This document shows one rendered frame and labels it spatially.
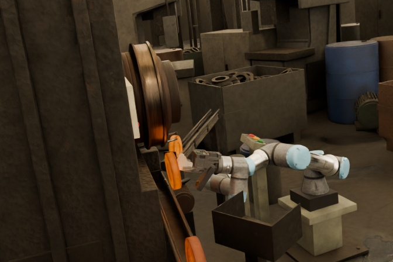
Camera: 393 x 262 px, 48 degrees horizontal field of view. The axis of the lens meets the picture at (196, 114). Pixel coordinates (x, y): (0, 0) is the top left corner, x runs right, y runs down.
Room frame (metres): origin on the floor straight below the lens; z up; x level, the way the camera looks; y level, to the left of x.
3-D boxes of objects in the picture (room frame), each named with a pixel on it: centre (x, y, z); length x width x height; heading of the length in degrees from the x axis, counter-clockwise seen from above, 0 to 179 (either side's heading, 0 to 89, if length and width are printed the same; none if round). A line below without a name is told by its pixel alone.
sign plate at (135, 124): (1.57, 0.24, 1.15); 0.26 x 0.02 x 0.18; 13
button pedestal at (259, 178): (2.75, -0.36, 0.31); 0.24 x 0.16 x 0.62; 13
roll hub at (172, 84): (1.95, 0.11, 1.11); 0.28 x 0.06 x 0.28; 13
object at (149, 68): (1.93, 0.20, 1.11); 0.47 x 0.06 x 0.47; 13
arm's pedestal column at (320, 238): (2.38, -0.63, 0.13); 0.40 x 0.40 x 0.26; 20
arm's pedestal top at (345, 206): (2.38, -0.63, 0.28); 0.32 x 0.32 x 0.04; 20
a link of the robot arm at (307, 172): (2.38, -0.64, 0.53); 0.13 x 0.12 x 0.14; 42
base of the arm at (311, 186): (2.38, -0.63, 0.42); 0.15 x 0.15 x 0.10
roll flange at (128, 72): (1.91, 0.28, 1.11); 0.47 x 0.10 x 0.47; 13
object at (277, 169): (3.14, -0.45, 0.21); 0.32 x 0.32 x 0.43
